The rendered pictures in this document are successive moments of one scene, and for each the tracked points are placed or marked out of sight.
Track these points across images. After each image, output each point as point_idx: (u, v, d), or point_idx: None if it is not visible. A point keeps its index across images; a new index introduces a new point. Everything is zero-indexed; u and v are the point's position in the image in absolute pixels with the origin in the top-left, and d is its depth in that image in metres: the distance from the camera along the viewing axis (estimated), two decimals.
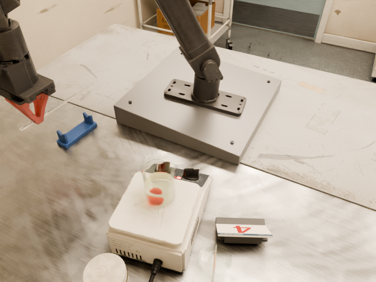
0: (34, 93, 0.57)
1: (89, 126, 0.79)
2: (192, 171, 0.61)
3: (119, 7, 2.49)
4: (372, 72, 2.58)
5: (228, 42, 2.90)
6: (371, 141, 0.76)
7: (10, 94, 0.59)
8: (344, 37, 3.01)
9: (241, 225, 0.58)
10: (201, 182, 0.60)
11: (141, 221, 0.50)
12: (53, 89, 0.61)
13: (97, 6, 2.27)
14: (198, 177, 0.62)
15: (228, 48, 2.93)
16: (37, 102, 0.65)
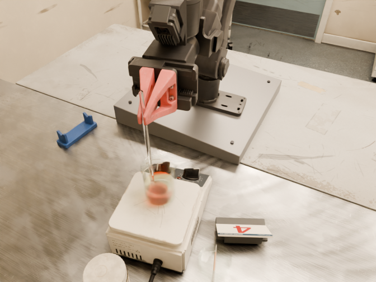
0: (197, 76, 0.47)
1: (89, 126, 0.79)
2: (192, 171, 0.61)
3: (119, 7, 2.49)
4: (372, 72, 2.58)
5: (228, 42, 2.90)
6: (371, 141, 0.76)
7: (164, 64, 0.46)
8: (344, 37, 3.01)
9: (241, 225, 0.58)
10: (201, 182, 0.60)
11: (141, 221, 0.50)
12: (191, 104, 0.49)
13: (97, 6, 2.27)
14: (198, 177, 0.62)
15: (228, 48, 2.93)
16: None
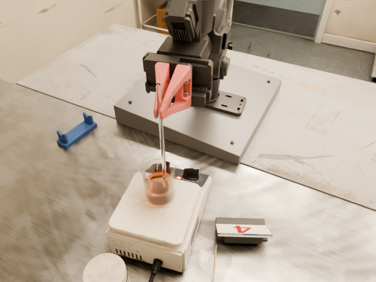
0: (212, 71, 0.47)
1: (89, 126, 0.79)
2: (192, 171, 0.61)
3: (119, 7, 2.49)
4: (372, 72, 2.58)
5: (228, 42, 2.90)
6: (371, 141, 0.76)
7: (179, 60, 0.46)
8: (344, 37, 3.01)
9: (241, 225, 0.58)
10: (201, 182, 0.60)
11: (141, 221, 0.50)
12: (205, 101, 0.49)
13: (97, 6, 2.27)
14: (198, 177, 0.62)
15: (228, 48, 2.93)
16: None
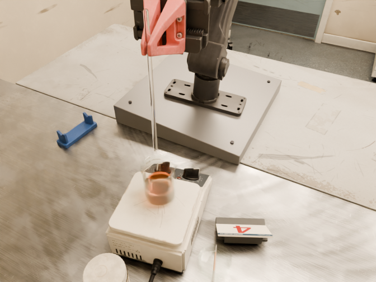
0: (210, 11, 0.41)
1: (89, 126, 0.79)
2: (192, 171, 0.61)
3: (119, 7, 2.49)
4: (372, 72, 2.58)
5: (228, 42, 2.90)
6: (371, 141, 0.76)
7: None
8: (344, 37, 3.01)
9: (241, 225, 0.58)
10: (201, 182, 0.60)
11: (141, 221, 0.50)
12: (201, 46, 0.43)
13: (97, 6, 2.27)
14: (198, 177, 0.62)
15: (228, 48, 2.93)
16: None
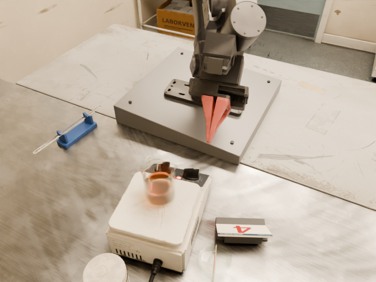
0: (248, 90, 0.55)
1: (89, 126, 0.79)
2: (192, 171, 0.61)
3: (119, 7, 2.49)
4: (372, 72, 2.58)
5: None
6: (371, 141, 0.76)
7: (218, 88, 0.55)
8: (344, 37, 3.01)
9: (241, 225, 0.58)
10: (201, 182, 0.60)
11: (141, 221, 0.50)
12: (245, 106, 0.59)
13: (97, 6, 2.27)
14: (198, 177, 0.62)
15: None
16: None
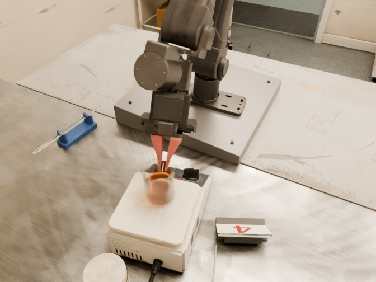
0: (197, 123, 0.58)
1: (89, 126, 0.79)
2: (192, 171, 0.61)
3: (119, 7, 2.49)
4: (372, 72, 2.58)
5: (228, 42, 2.90)
6: (371, 141, 0.76)
7: None
8: (344, 37, 3.01)
9: (241, 225, 0.58)
10: (201, 182, 0.60)
11: (141, 221, 0.50)
12: None
13: (97, 6, 2.27)
14: (198, 177, 0.62)
15: (228, 48, 2.93)
16: (163, 147, 0.62)
